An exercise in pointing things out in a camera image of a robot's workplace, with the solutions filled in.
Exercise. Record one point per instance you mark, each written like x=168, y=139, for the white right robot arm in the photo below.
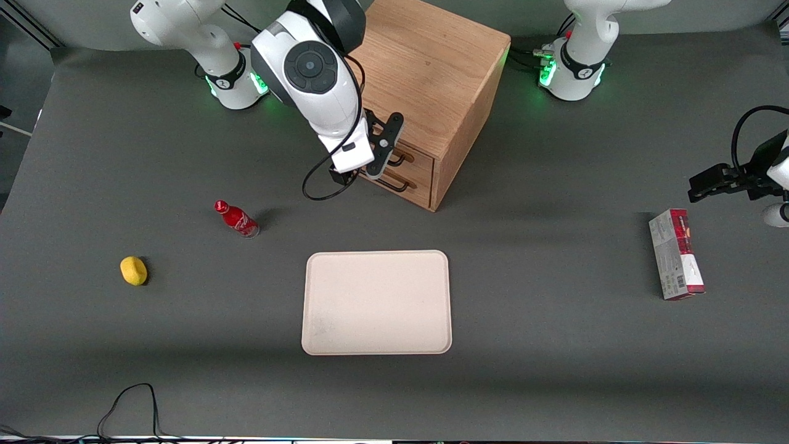
x=314, y=68

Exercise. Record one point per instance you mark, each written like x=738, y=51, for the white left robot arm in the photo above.
x=579, y=61

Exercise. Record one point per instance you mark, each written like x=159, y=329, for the wooden drawer cabinet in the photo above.
x=431, y=68

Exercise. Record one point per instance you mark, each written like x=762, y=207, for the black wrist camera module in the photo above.
x=342, y=176

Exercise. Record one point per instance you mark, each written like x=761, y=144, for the yellow lemon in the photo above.
x=134, y=271

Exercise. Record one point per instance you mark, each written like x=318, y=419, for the closed wooden drawer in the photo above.
x=419, y=192

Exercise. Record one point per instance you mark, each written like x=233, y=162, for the red plaid cardboard box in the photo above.
x=675, y=253

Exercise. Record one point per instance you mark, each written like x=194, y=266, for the wooden drawer with interior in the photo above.
x=422, y=166

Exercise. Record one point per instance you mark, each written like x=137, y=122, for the cream rectangular plastic tray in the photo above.
x=376, y=302

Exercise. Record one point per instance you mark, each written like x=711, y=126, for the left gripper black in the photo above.
x=751, y=174

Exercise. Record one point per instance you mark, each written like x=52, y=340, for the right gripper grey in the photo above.
x=341, y=176

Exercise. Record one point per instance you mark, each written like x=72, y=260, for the white rounded camera housing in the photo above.
x=776, y=216

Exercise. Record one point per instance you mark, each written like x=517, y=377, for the red soda bottle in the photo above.
x=237, y=219

